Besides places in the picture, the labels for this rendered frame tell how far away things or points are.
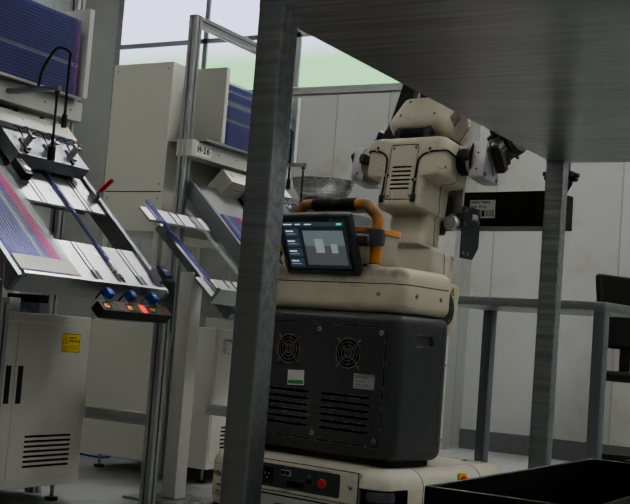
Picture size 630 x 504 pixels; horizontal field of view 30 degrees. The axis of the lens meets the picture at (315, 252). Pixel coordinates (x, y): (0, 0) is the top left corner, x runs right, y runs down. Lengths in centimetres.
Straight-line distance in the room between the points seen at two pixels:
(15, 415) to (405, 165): 146
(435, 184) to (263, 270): 247
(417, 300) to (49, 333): 134
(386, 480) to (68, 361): 138
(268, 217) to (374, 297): 203
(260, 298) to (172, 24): 796
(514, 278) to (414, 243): 390
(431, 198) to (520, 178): 395
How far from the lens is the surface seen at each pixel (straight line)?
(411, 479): 313
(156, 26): 912
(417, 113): 365
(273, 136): 113
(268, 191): 112
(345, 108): 809
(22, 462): 390
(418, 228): 354
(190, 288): 418
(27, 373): 387
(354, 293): 318
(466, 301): 422
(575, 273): 729
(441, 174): 349
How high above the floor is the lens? 60
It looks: 4 degrees up
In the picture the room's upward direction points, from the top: 4 degrees clockwise
